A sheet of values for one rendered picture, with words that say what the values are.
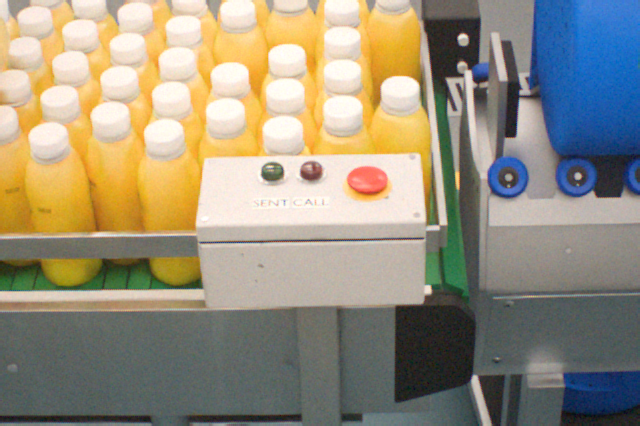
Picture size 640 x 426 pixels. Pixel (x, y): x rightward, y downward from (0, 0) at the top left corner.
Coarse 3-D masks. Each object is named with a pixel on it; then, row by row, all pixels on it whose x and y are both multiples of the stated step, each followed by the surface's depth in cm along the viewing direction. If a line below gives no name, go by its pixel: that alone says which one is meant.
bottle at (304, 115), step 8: (304, 104) 136; (264, 112) 136; (272, 112) 135; (296, 112) 135; (304, 112) 136; (264, 120) 136; (304, 120) 135; (312, 120) 136; (304, 128) 135; (312, 128) 136; (256, 136) 138; (304, 136) 135; (312, 136) 136; (312, 144) 137
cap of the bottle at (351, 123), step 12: (336, 96) 133; (348, 96) 133; (324, 108) 132; (336, 108) 132; (348, 108) 131; (360, 108) 131; (324, 120) 132; (336, 120) 131; (348, 120) 131; (360, 120) 132
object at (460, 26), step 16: (432, 0) 163; (448, 0) 163; (464, 0) 163; (432, 16) 160; (448, 16) 160; (464, 16) 160; (480, 16) 160; (432, 32) 161; (448, 32) 161; (464, 32) 161; (432, 48) 163; (448, 48) 163; (464, 48) 162; (432, 64) 164; (448, 64) 164; (464, 64) 162
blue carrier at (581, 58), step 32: (544, 0) 146; (576, 0) 127; (608, 0) 126; (544, 32) 147; (576, 32) 127; (608, 32) 127; (544, 64) 148; (576, 64) 128; (608, 64) 128; (544, 96) 149; (576, 96) 130; (608, 96) 129; (576, 128) 133; (608, 128) 133
